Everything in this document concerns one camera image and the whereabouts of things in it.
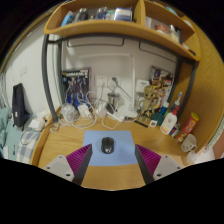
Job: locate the black power adapter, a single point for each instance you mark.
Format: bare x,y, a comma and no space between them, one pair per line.
109,109

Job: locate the white wall socket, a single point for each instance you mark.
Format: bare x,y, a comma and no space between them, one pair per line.
118,83
101,81

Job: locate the wooden shelf unit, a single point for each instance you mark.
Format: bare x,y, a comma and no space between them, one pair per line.
116,28

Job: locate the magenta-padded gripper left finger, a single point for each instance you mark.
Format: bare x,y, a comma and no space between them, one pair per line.
61,166

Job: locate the blue robot model kit box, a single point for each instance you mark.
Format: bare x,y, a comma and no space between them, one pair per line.
76,85

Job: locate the white charger block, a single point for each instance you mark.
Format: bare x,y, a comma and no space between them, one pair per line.
84,111

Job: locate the bed with teal blanket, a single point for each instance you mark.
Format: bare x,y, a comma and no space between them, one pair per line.
11,143

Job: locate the clear plastic cup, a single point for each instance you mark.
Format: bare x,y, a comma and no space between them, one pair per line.
68,113

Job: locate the brown tree figurine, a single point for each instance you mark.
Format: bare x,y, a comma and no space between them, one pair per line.
149,100

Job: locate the small white desk clock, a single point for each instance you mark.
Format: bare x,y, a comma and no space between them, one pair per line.
153,123

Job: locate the light blue mouse pad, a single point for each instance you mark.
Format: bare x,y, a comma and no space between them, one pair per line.
123,146

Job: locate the white power strip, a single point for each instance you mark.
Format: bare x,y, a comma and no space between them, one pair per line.
116,117

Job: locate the dark spray bottle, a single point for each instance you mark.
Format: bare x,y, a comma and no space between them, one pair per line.
176,103

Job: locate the black computer mouse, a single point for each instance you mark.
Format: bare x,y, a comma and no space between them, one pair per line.
107,145

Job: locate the white mug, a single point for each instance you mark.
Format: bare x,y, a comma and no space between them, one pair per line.
188,143

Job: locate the white wall box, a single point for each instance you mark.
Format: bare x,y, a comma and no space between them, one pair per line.
142,86

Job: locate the black backpack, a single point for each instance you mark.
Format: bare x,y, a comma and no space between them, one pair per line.
20,105

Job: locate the white lotion bottle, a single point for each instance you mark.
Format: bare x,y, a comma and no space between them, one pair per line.
169,123

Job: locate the colourful figure box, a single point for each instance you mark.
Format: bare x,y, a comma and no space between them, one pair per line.
161,75

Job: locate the small clear cup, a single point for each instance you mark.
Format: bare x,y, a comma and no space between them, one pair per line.
192,157

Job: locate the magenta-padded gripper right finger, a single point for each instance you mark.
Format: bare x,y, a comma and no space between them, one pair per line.
165,166

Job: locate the grey metal frame post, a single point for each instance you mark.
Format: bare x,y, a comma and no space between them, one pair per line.
188,83
46,76

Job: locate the steel cup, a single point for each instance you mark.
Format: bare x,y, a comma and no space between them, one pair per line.
113,99

